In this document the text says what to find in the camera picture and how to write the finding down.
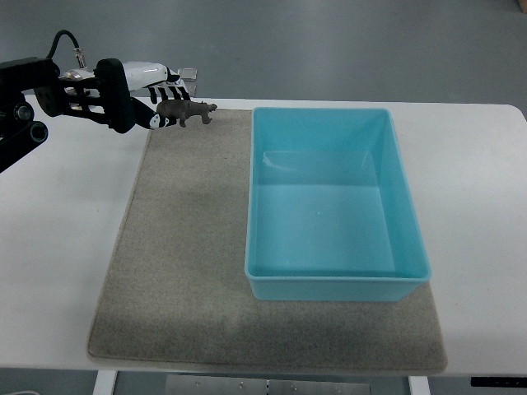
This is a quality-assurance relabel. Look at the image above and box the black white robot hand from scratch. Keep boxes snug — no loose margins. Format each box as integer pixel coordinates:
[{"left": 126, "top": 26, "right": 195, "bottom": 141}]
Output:
[{"left": 94, "top": 58, "right": 190, "bottom": 133}]

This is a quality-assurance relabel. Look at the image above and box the brown toy hippo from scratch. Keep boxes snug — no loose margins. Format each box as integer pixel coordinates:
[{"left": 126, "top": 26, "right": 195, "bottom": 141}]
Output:
[{"left": 156, "top": 100, "right": 217, "bottom": 128}]

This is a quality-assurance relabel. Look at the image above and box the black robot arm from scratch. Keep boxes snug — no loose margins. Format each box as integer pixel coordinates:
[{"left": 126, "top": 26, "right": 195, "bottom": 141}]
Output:
[{"left": 1, "top": 30, "right": 133, "bottom": 171}]

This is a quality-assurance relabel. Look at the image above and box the blue plastic box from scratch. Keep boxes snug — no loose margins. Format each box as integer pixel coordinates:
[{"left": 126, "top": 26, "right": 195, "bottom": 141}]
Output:
[{"left": 245, "top": 107, "right": 431, "bottom": 302}]

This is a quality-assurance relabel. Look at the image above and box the upper metal floor plate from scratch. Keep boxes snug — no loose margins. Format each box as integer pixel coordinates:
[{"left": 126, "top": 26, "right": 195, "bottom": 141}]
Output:
[{"left": 178, "top": 67, "right": 198, "bottom": 81}]

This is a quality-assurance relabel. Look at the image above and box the metal floor plate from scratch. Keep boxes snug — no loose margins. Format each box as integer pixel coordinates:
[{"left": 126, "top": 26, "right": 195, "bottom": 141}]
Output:
[
  {"left": 187, "top": 84, "right": 197, "bottom": 97},
  {"left": 178, "top": 67, "right": 198, "bottom": 81}
]

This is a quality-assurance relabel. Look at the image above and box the lower metal floor plate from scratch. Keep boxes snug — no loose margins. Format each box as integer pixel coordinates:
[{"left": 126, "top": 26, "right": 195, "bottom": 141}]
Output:
[{"left": 187, "top": 84, "right": 197, "bottom": 97}]

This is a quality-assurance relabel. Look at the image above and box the grey felt mat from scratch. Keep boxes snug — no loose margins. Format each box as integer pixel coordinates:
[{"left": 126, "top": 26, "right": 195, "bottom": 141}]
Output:
[{"left": 87, "top": 109, "right": 447, "bottom": 374}]

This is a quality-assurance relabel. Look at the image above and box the white left table leg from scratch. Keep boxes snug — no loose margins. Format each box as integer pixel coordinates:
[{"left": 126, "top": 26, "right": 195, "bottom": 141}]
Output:
[{"left": 92, "top": 370, "right": 118, "bottom": 395}]

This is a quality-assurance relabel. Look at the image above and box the white table leg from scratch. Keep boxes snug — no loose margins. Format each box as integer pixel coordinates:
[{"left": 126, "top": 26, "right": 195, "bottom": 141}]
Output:
[
  {"left": 408, "top": 376, "right": 431, "bottom": 395},
  {"left": 92, "top": 370, "right": 118, "bottom": 395}
]

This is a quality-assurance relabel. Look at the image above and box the metal table crossbar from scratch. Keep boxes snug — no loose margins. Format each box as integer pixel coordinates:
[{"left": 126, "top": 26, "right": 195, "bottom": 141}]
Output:
[{"left": 165, "top": 374, "right": 371, "bottom": 395}]

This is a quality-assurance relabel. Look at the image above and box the white right table leg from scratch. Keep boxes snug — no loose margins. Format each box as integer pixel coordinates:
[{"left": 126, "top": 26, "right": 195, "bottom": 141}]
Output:
[{"left": 408, "top": 376, "right": 431, "bottom": 395}]

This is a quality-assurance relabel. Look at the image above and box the black table control panel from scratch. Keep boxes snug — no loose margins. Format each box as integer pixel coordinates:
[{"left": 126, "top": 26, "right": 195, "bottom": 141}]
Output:
[{"left": 470, "top": 376, "right": 527, "bottom": 388}]

